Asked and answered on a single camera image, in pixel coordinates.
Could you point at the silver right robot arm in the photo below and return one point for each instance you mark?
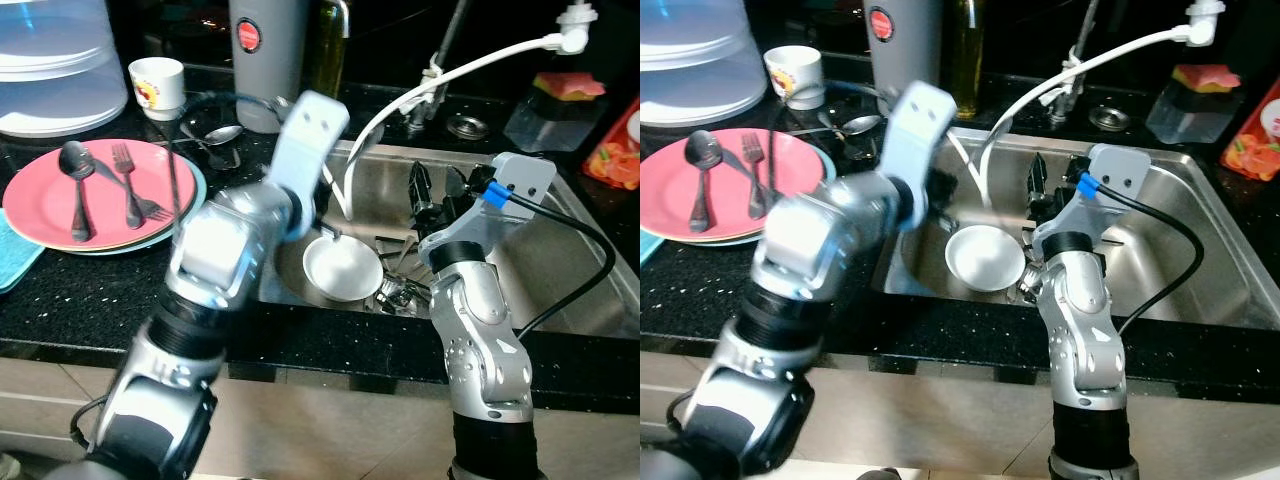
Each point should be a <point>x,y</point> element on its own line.
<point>1085,330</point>
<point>480,330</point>

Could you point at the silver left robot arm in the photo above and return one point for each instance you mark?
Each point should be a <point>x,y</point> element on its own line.
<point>810,240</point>
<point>210,250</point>

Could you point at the round metal hole cover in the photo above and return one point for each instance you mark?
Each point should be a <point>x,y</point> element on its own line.
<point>1108,118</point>
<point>468,127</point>

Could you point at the metal faucet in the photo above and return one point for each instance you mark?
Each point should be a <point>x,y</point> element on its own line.
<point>425,105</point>
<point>1062,100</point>

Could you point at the steel cutlery piece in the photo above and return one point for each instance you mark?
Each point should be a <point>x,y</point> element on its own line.
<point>400,295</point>
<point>1030,285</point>

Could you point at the steel bowl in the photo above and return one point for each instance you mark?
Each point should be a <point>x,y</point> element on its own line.
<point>985,258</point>
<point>340,270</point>

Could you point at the stainless steel sink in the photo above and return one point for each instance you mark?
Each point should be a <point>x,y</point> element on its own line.
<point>1210,280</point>
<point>570,290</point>

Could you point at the olive oil bottle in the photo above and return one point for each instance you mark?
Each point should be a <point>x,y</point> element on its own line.
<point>967,50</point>
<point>328,60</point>

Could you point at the pink and yellow sponge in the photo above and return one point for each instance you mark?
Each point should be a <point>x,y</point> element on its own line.
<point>1205,78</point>
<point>570,87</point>

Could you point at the red peach soap bottle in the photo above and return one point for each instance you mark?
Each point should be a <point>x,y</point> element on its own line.
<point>1255,150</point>
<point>615,160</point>

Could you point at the grey tumbler with red label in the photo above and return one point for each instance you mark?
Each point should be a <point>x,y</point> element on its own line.
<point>275,70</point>
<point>900,60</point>

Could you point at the shiny steel spoon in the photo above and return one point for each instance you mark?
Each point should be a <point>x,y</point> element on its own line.
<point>225,133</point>
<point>865,124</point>

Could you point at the teal cloth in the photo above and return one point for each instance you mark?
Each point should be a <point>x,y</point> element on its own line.
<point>648,247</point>
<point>15,260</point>

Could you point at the white faucet filter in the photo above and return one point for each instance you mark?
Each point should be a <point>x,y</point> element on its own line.
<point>1205,15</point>
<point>578,20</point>

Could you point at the pink plate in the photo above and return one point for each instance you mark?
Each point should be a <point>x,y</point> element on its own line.
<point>40,200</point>
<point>670,190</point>

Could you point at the dark metal spoon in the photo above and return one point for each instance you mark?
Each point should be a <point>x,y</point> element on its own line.
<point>75,160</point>
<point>702,148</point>

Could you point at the white printed cup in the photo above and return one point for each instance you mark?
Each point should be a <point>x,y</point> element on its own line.
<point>795,75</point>
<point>160,85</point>

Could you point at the translucent plastic food cover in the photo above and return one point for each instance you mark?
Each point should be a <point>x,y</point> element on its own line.
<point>690,60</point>
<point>50,60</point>

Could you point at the beige cabinet door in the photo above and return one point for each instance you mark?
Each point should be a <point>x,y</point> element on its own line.
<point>1210,440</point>
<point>930,430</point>
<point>590,445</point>
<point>300,430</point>

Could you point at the metal fork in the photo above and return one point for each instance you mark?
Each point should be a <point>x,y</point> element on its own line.
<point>755,180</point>
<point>735,163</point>
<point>155,208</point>
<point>130,195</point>

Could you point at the dark robot foot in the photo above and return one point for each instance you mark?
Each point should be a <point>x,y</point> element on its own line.
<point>880,475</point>

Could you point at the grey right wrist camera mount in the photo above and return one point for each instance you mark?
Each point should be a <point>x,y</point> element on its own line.
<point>1125,170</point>
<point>525,180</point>

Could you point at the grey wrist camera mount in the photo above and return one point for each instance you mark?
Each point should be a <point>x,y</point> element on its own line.
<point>1125,170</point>
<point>310,130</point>
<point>525,180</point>
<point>925,120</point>

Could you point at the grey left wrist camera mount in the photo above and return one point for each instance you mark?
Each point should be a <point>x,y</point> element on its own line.
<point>925,120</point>
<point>310,130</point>

